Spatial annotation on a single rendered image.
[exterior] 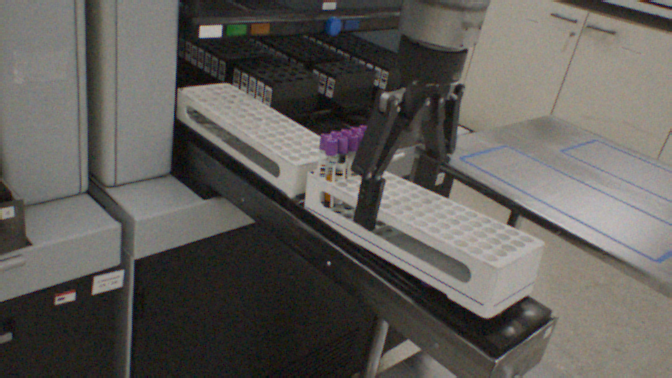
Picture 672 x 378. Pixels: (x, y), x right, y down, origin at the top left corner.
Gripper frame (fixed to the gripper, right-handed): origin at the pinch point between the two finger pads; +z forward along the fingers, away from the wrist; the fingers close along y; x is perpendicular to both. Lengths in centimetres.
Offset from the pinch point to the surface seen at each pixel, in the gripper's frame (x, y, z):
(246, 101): 35.0, 2.8, 0.5
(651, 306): -2, 169, 87
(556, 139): 7, 58, 5
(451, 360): -16.9, -6.7, 9.8
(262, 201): 17.2, -6.8, 7.5
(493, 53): 123, 229, 37
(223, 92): 40.3, 2.0, 0.9
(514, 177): 1.3, 33.4, 5.0
